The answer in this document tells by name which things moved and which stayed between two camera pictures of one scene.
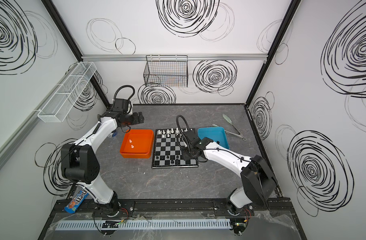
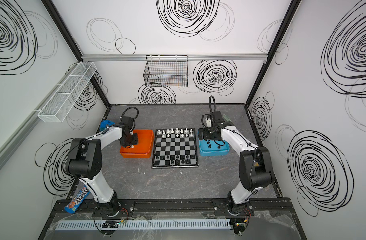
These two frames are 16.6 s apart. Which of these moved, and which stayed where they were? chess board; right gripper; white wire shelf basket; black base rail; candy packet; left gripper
Moved: left gripper; right gripper
Stayed: chess board; candy packet; black base rail; white wire shelf basket
